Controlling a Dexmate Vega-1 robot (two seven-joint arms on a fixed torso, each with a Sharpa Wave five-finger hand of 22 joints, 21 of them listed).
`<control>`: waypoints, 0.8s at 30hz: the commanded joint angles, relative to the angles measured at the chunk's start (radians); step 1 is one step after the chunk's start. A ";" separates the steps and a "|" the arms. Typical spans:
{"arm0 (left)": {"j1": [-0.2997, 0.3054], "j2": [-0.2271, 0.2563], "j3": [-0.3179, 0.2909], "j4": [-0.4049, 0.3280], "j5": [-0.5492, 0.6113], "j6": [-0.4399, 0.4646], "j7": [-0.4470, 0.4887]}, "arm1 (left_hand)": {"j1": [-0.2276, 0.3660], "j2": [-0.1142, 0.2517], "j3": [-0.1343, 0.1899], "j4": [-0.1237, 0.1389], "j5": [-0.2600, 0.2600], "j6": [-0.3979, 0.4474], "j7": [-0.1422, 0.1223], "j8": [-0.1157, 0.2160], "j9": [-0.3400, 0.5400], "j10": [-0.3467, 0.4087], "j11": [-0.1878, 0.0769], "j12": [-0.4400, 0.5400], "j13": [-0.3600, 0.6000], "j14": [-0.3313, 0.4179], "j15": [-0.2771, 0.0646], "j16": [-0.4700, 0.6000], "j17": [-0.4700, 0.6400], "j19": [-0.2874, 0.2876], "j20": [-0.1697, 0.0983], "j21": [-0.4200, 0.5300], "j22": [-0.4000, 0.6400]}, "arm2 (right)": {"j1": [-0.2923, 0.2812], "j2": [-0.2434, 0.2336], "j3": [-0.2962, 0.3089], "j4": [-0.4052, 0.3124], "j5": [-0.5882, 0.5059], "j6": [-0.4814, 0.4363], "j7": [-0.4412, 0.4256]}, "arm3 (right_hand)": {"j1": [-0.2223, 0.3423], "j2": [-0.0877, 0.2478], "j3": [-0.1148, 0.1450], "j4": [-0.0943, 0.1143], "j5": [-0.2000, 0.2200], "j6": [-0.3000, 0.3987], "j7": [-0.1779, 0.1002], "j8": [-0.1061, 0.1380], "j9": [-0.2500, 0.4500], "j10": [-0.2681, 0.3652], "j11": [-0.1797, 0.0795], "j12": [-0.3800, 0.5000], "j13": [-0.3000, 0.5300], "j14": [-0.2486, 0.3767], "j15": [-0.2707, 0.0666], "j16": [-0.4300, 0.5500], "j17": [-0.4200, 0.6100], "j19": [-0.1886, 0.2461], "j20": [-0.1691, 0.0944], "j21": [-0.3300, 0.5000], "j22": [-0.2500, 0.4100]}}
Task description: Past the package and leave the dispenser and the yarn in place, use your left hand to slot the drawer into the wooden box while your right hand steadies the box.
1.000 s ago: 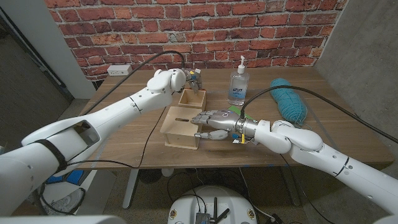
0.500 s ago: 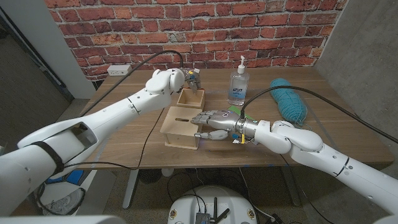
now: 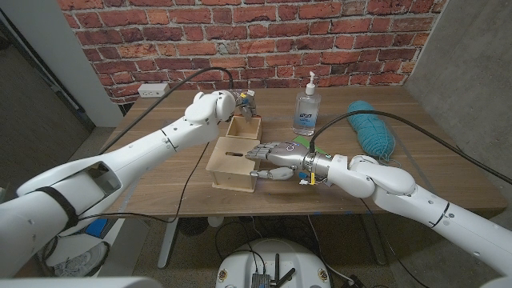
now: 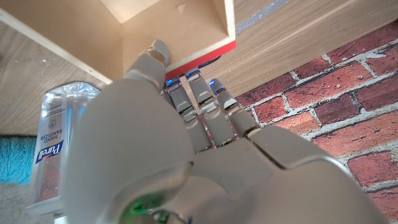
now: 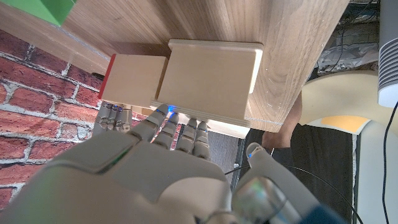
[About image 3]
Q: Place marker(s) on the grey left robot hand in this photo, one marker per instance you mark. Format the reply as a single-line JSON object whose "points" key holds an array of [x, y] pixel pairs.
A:
{"points": [[248, 106]]}

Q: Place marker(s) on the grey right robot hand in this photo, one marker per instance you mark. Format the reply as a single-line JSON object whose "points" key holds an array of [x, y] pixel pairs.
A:
{"points": [[292, 156]]}

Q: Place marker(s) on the wooden drawer with red front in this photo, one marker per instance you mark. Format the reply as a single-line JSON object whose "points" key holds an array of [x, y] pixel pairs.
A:
{"points": [[242, 130]]}

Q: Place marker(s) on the wooden box with slot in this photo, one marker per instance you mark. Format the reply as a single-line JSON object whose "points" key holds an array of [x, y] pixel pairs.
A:
{"points": [[228, 172]]}

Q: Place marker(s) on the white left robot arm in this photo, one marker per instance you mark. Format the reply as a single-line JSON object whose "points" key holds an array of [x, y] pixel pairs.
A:
{"points": [[140, 152]]}

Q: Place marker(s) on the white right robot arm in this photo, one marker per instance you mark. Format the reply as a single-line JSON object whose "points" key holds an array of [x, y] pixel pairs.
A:
{"points": [[400, 196]]}

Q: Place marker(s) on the green and white package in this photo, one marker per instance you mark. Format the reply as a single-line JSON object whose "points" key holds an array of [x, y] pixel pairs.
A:
{"points": [[304, 141]]}

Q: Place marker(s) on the clear hand sanitizer pump bottle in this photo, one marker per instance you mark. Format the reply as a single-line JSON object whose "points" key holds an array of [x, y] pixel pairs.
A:
{"points": [[306, 116]]}

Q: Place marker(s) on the teal yarn skein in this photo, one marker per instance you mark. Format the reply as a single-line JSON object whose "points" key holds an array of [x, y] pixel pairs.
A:
{"points": [[372, 132]]}

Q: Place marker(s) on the small grey computer box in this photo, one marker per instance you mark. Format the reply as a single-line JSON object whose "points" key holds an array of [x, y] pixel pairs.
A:
{"points": [[260, 281]]}

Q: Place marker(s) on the white power outlet strip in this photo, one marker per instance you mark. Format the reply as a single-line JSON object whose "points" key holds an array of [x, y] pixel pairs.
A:
{"points": [[154, 90]]}

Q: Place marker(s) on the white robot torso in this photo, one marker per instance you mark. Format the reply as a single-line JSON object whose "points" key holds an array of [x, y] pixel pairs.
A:
{"points": [[276, 252]]}

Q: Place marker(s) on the red brick print backdrop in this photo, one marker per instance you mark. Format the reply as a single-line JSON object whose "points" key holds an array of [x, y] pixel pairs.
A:
{"points": [[320, 40]]}

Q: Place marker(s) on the black antenna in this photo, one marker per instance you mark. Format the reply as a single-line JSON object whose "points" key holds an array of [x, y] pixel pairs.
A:
{"points": [[288, 277], [276, 268]]}

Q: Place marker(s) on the dark table leg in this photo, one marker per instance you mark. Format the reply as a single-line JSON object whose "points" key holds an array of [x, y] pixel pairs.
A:
{"points": [[374, 240]]}

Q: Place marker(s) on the white table leg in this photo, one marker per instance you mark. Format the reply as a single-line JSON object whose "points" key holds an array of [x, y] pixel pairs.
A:
{"points": [[168, 240]]}

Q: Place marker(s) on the grey sneaker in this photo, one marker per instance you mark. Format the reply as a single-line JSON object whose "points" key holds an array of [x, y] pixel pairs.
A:
{"points": [[80, 262]]}

